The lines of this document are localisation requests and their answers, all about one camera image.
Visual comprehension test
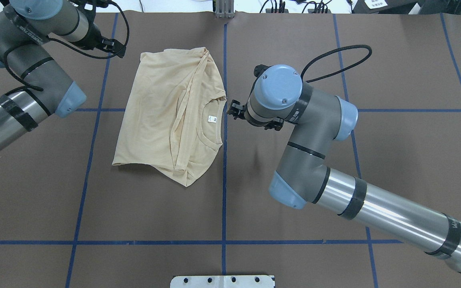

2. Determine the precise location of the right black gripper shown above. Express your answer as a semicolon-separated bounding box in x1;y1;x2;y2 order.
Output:
227;100;284;131

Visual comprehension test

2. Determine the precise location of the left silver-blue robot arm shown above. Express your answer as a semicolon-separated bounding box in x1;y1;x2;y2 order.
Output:
0;0;127;151

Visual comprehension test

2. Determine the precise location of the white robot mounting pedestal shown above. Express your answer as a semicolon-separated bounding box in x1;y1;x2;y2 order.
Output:
170;275;276;288

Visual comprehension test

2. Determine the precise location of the black box white label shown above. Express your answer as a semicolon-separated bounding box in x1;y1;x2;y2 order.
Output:
352;0;418;14

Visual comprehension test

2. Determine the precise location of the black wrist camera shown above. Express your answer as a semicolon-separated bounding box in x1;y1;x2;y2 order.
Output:
254;64;270;78
69;0;112;17

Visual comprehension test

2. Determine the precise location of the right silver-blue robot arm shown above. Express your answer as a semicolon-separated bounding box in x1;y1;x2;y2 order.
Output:
228;64;461;274

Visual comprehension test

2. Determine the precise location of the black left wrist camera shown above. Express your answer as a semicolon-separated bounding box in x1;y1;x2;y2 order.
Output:
69;0;112;17

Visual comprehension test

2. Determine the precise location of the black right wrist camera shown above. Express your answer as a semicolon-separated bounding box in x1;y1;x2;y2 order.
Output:
254;64;270;78

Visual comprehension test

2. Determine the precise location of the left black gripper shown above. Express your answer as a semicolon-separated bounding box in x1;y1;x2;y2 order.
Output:
82;22;126;58

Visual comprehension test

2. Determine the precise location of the brown paper table cover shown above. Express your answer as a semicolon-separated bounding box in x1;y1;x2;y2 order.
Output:
0;11;461;288

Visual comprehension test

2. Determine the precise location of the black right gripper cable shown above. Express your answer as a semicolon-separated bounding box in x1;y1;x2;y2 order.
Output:
301;45;373;84

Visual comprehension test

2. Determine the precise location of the cream long-sleeve printed shirt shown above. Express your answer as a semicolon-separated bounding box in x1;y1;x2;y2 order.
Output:
112;47;226;187

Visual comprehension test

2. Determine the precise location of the aluminium frame post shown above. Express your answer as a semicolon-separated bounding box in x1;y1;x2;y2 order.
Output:
212;0;235;19

